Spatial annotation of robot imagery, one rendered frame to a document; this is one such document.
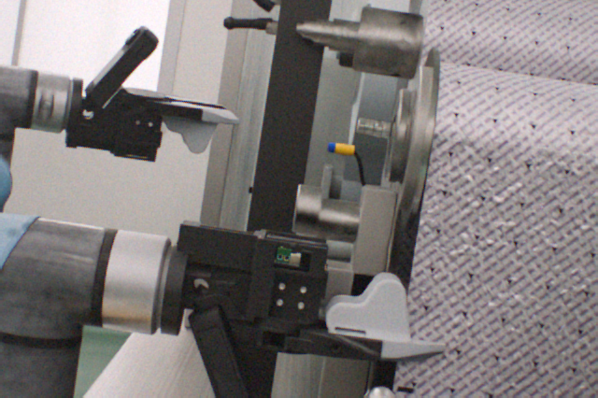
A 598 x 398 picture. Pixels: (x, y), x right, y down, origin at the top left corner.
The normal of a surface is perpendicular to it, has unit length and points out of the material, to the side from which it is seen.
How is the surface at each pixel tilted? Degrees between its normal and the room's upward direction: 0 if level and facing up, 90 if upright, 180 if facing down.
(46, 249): 61
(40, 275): 90
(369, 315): 90
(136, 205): 90
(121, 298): 101
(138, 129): 97
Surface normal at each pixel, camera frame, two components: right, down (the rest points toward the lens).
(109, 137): 0.20, 0.20
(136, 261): 0.06, -0.43
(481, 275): -0.01, 0.05
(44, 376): 0.51, 0.12
